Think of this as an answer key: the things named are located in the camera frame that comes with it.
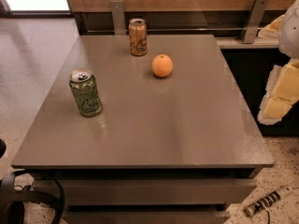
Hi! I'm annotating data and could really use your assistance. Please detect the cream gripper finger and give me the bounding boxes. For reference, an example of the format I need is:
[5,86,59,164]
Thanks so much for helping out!
[258,59,299,125]
[258,15,284,38]

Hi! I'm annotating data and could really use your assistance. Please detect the green soda can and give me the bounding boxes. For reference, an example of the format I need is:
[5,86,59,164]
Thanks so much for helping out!
[69,69,103,117]

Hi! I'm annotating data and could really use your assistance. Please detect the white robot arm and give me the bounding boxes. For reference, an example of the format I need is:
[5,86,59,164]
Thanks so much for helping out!
[258,0,299,125]

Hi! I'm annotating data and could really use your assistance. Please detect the orange soda can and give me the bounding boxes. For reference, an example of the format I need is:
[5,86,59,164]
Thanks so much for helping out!
[129,19,148,56]

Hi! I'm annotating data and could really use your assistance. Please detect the orange fruit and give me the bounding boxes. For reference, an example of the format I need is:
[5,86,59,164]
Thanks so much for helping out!
[151,54,173,77]

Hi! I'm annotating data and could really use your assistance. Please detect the grey drawer cabinet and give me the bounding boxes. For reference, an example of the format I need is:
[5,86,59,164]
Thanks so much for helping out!
[12,35,274,224]

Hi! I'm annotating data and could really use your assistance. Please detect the black round object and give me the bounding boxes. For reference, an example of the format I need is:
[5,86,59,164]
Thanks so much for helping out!
[0,139,7,158]

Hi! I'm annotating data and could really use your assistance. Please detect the right metal bracket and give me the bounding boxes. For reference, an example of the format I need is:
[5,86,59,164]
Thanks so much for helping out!
[241,0,269,44]

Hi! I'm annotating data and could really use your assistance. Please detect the metal bracket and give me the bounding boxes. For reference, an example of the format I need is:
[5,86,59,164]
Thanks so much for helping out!
[241,0,269,44]
[110,0,126,35]

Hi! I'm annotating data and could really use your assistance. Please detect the left metal bracket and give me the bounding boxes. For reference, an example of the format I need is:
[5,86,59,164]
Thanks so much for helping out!
[110,0,126,35]

